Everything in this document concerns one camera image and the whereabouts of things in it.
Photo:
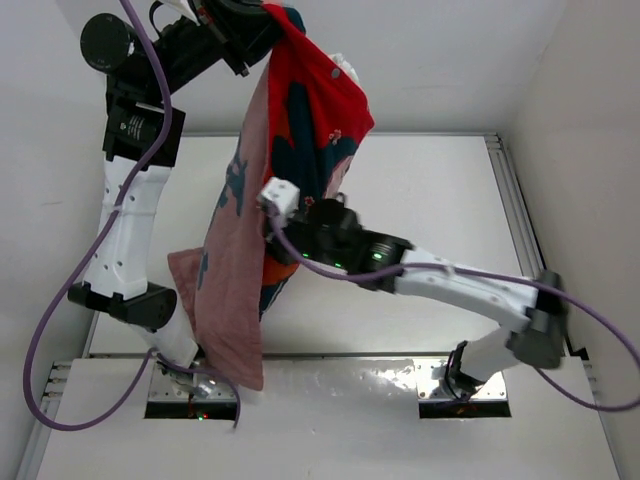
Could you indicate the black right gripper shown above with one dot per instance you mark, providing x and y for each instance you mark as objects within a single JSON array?
[{"x": 297, "y": 216}]

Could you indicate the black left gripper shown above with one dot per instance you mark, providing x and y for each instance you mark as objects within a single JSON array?
[{"x": 240, "y": 30}]

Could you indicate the white pillow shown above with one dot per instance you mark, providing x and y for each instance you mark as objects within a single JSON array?
[{"x": 340, "y": 60}]

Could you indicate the red cartoon print pillowcase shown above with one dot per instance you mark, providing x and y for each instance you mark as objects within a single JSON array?
[{"x": 305, "y": 123}]

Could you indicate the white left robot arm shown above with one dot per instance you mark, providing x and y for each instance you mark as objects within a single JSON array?
[{"x": 141, "y": 143}]

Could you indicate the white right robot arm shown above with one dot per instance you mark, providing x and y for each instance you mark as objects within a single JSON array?
[{"x": 530, "y": 314}]

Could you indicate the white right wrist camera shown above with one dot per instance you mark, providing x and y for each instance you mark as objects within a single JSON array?
[{"x": 279, "y": 198}]

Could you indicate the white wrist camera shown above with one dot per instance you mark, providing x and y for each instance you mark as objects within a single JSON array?
[
  {"x": 279, "y": 198},
  {"x": 189, "y": 9}
]

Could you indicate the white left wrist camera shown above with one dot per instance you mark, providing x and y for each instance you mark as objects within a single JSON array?
[{"x": 189, "y": 9}]

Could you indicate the aluminium frame rail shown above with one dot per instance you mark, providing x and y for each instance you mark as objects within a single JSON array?
[{"x": 528, "y": 252}]

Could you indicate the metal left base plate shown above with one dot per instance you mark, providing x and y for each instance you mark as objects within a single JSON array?
[{"x": 170, "y": 385}]

